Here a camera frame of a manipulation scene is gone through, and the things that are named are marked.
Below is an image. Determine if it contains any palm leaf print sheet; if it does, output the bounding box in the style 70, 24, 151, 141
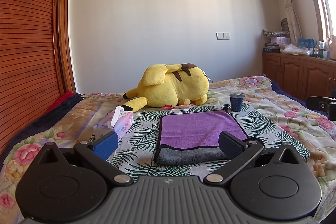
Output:
92, 103, 310, 179

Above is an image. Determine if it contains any pink tissue box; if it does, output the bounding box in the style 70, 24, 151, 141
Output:
93, 106, 134, 140

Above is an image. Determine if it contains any wooden sideboard cabinet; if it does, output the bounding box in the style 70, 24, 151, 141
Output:
262, 52, 335, 101

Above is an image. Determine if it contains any blue patterned box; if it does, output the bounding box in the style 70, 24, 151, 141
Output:
298, 39, 315, 50

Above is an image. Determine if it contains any white plastic bag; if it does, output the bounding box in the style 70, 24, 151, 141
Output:
281, 44, 313, 56

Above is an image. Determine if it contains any wall switch and socket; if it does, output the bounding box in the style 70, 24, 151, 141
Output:
217, 32, 230, 40

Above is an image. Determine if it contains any red pillow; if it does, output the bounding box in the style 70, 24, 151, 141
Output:
46, 91, 73, 114

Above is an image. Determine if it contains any wooden slatted headboard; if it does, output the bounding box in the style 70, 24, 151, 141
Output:
1, 0, 64, 149

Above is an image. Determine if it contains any stack of boxes and books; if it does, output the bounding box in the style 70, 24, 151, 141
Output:
262, 29, 291, 53

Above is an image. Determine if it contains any pink thermos jug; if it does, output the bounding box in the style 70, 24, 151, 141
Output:
326, 35, 336, 61

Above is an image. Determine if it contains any dark blue cup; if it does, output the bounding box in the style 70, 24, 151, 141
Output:
230, 93, 244, 112

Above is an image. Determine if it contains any floral bedspread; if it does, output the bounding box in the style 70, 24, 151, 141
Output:
1, 76, 335, 223

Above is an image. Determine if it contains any yellow Pikachu plush toy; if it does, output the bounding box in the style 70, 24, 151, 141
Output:
123, 64, 209, 112

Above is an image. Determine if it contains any purple and grey towel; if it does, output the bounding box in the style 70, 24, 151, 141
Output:
153, 108, 248, 166

